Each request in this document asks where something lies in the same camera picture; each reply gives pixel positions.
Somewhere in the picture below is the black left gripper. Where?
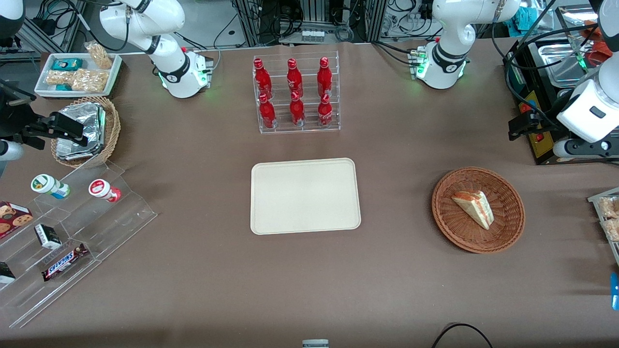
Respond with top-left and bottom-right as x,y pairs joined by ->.
508,110 -> 558,142

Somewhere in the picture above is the triangle sandwich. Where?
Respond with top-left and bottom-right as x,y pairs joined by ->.
451,190 -> 495,231

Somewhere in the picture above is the light tan wicker basket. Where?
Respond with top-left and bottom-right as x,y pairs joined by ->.
51,96 -> 121,169

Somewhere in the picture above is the white rectangular snack tray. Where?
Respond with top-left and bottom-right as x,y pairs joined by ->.
34,52 -> 123,99

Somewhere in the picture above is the clear tray with rim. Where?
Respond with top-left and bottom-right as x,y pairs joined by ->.
587,187 -> 619,267

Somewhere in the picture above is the brown round wicker basket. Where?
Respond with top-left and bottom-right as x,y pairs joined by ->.
431,167 -> 526,254

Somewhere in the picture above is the beige plastic tray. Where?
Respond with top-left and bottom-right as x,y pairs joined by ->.
250,158 -> 362,236

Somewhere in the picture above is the foil wrapped food packet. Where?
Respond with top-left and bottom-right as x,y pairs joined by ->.
60,102 -> 107,148
56,138 -> 103,162

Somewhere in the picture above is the black food warmer appliance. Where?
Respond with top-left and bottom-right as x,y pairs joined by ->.
502,5 -> 619,166

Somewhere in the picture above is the large clear snack bag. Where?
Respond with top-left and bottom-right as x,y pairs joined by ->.
72,69 -> 110,94

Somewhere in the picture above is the small clear snack bag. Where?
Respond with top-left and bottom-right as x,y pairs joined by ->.
45,70 -> 74,88

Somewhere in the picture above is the green lid yogurt bottle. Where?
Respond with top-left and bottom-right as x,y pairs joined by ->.
30,174 -> 71,200

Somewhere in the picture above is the teal snack box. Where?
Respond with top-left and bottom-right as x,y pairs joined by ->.
51,58 -> 83,72

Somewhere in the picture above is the red lid yogurt bottle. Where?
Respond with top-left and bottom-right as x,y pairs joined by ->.
88,179 -> 122,203

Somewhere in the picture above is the small steel warmer pan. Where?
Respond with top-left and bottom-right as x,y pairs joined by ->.
537,43 -> 590,88

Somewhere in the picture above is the clear bag of peanuts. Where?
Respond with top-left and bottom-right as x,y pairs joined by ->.
85,41 -> 113,70

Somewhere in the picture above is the red fried food piece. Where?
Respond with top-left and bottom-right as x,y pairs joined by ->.
587,43 -> 614,67

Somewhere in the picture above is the clear acrylic step display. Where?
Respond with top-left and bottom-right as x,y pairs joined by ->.
0,159 -> 159,329

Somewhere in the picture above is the teal plastic bag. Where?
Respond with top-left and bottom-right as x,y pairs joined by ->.
513,5 -> 551,30

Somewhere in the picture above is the red chocolate cookie box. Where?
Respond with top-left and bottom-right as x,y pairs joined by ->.
0,201 -> 34,240

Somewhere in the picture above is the small black white box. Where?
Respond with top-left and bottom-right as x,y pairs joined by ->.
34,223 -> 62,250

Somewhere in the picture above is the snickers chocolate bar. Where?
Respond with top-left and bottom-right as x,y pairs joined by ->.
41,243 -> 89,282

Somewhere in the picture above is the red cola bottle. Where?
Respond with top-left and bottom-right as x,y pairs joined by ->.
253,58 -> 273,100
318,93 -> 334,128
317,57 -> 334,97
286,58 -> 304,97
258,93 -> 278,130
289,91 -> 306,127

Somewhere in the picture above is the brown table cover cloth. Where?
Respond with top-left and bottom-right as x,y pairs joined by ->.
0,41 -> 619,348

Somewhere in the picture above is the clear acrylic bottle rack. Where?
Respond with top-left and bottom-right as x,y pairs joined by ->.
252,51 -> 341,135

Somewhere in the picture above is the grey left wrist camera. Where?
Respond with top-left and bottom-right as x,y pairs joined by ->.
553,139 -> 619,160

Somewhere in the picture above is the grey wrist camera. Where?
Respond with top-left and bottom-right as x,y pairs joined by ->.
553,139 -> 619,160
0,140 -> 24,162

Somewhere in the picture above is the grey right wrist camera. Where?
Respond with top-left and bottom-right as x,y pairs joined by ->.
0,140 -> 24,162

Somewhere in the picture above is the black base cable bundle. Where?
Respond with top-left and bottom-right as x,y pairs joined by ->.
371,41 -> 417,66

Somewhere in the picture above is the aluminium frame rack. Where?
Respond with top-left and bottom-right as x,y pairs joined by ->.
232,0 -> 387,45

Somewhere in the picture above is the black looped cable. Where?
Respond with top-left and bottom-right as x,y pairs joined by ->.
431,323 -> 494,348

